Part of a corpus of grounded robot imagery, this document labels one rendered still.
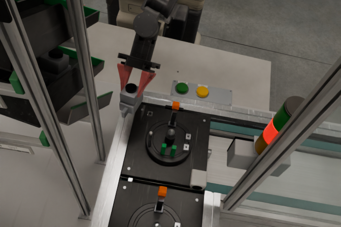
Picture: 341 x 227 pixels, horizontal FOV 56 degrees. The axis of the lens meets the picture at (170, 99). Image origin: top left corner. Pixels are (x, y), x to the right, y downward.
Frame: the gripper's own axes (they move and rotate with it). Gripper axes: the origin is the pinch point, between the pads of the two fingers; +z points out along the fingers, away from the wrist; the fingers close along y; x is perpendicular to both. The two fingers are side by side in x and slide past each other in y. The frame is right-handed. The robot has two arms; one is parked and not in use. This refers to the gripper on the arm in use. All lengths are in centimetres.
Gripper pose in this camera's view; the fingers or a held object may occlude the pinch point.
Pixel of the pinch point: (131, 91)
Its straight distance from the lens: 86.3
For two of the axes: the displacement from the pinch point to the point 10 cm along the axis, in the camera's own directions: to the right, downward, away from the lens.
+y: 9.3, 3.0, -2.1
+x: 2.3, -0.5, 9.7
